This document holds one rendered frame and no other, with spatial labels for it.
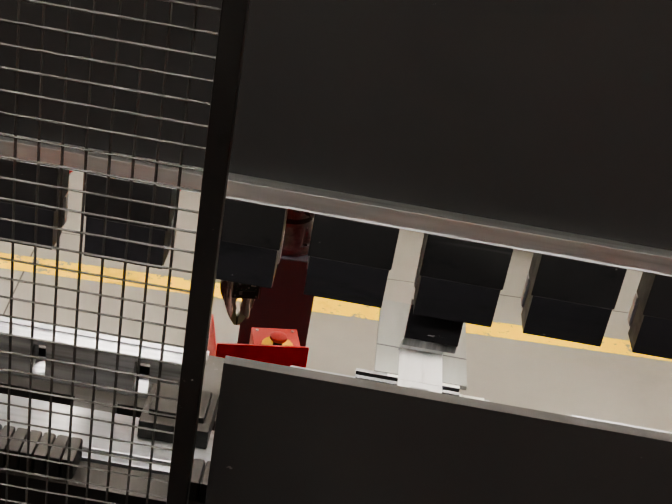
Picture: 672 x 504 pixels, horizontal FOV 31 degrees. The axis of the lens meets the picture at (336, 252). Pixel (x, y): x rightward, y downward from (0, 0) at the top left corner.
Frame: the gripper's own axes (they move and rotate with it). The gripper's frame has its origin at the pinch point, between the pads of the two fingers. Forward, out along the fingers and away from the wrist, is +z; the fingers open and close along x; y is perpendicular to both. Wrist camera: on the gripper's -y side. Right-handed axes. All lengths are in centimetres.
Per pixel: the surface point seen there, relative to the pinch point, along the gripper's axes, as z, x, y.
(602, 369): 73, 147, -113
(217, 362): -1.4, -5.7, 22.2
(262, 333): 5.7, 6.9, -3.8
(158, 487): -9, -19, 75
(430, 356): -13, 34, 36
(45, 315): 73, -46, -129
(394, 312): -14.4, 29.6, 20.3
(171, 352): -9.5, -16.1, 33.2
